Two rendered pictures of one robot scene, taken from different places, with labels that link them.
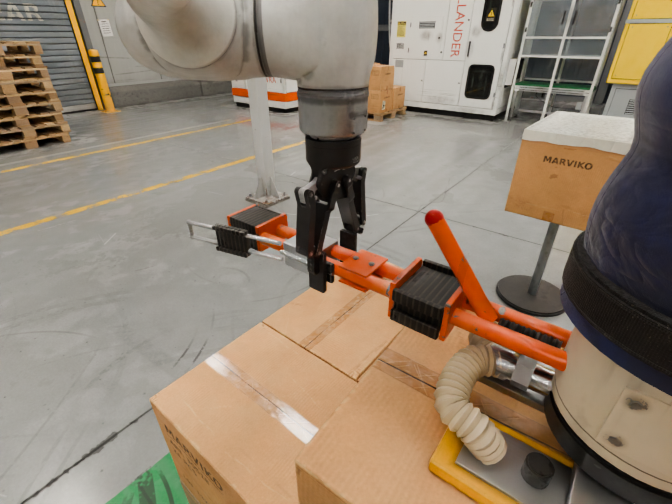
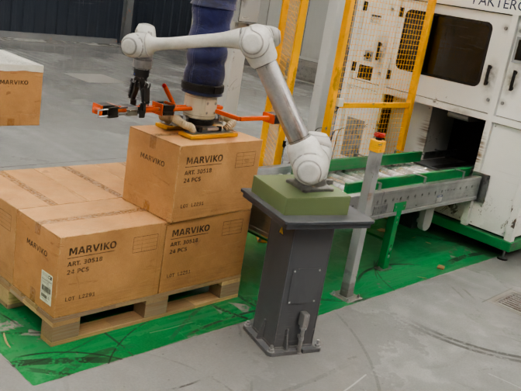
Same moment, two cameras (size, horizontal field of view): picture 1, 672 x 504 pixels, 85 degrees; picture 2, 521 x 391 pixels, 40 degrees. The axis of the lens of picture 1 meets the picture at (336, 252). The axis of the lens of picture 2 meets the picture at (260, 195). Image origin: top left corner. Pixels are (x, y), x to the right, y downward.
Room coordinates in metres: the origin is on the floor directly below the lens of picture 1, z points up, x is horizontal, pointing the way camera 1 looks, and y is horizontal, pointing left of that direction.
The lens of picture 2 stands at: (-0.37, 3.39, 1.74)
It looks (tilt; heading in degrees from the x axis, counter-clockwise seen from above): 16 degrees down; 274
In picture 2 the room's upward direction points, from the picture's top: 9 degrees clockwise
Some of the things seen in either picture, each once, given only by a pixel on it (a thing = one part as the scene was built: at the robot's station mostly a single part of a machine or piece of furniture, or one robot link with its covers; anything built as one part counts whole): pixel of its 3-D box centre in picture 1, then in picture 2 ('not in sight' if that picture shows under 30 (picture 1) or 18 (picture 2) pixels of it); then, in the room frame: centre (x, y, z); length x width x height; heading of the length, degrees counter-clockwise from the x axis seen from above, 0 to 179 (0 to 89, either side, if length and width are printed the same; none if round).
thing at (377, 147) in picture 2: not in sight; (361, 220); (-0.74, -0.75, 0.50); 0.07 x 0.07 x 1.00; 51
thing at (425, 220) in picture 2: not in sight; (408, 205); (-1.18, -2.04, 0.30); 0.53 x 0.39 x 0.22; 141
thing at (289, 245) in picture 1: (311, 252); (128, 109); (0.54, 0.04, 1.07); 0.07 x 0.07 x 0.04; 53
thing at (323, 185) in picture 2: not in sight; (313, 181); (-0.41, -0.03, 0.87); 0.22 x 0.18 x 0.06; 36
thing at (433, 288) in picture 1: (430, 296); (163, 108); (0.41, -0.13, 1.08); 0.10 x 0.08 x 0.06; 143
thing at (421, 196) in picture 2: not in sight; (394, 201); (-0.98, -1.32, 0.50); 2.31 x 0.05 x 0.19; 51
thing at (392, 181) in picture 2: not in sight; (418, 181); (-1.15, -1.63, 0.60); 1.60 x 0.10 x 0.09; 51
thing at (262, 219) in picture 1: (258, 226); (104, 108); (0.62, 0.15, 1.08); 0.08 x 0.07 x 0.05; 53
